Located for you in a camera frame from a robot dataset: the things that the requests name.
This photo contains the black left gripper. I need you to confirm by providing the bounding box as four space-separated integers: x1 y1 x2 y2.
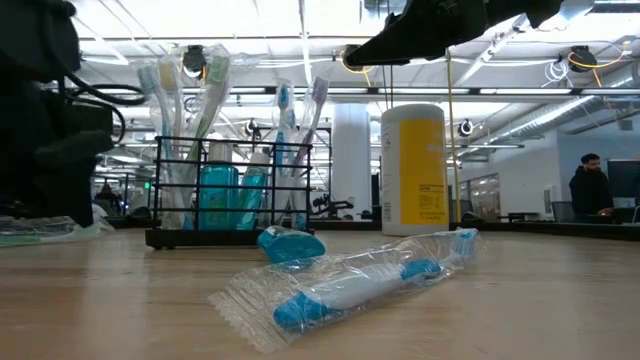
0 82 115 227

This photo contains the black hanging cable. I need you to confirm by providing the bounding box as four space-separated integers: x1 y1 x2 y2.
379 65 395 110

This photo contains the black monitor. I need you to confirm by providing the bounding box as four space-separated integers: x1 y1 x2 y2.
607 159 640 200

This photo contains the black wire organizer rack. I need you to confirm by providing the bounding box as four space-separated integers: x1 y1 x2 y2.
144 135 317 251

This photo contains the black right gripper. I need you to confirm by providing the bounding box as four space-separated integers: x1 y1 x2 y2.
343 0 564 67

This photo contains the white building column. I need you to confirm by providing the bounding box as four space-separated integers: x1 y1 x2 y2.
331 103 372 220

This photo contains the green white toothbrush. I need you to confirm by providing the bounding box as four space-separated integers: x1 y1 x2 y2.
172 43 234 231
0 214 117 249

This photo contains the small blue mouthwash bottle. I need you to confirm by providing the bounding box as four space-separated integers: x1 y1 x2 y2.
198 141 241 231
256 224 327 265

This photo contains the teal toothpaste tube white cap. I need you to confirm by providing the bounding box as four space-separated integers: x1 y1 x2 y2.
235 151 271 231

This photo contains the white canister with yellow label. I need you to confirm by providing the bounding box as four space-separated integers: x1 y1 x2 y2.
379 103 450 236

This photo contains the person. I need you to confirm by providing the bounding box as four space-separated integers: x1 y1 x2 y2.
94 183 124 216
568 152 615 224

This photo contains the orange white toothbrush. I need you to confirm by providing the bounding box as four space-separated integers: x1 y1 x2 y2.
157 54 187 231

